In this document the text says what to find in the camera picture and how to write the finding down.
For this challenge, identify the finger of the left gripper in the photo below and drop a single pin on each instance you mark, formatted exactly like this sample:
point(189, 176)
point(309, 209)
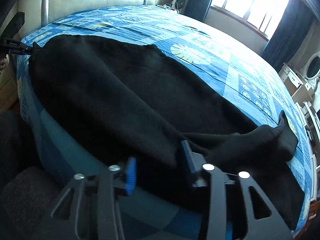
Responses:
point(11, 46)

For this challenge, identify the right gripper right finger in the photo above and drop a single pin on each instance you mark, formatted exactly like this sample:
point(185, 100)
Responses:
point(235, 204)

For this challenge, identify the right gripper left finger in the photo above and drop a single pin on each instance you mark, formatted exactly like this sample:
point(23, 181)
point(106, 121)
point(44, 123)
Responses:
point(87, 208)

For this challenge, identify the black pants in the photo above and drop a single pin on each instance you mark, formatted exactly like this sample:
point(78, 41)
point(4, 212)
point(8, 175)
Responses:
point(121, 100)

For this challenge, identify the white dressing table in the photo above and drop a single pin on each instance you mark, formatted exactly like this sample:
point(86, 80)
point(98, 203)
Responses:
point(301, 88)

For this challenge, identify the oval vanity mirror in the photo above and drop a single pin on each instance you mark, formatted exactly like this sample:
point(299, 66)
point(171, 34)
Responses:
point(310, 72)

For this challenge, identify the blue patterned bed sheet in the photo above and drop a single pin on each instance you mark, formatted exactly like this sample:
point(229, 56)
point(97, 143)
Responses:
point(234, 71)

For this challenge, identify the white desk fan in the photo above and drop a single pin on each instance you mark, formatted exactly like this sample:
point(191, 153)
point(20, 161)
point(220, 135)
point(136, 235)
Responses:
point(177, 4)

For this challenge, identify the dark blue right curtain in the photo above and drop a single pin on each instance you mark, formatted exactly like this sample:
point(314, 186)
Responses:
point(289, 35)

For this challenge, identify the bright window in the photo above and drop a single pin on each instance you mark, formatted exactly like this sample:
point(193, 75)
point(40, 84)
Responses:
point(262, 16)

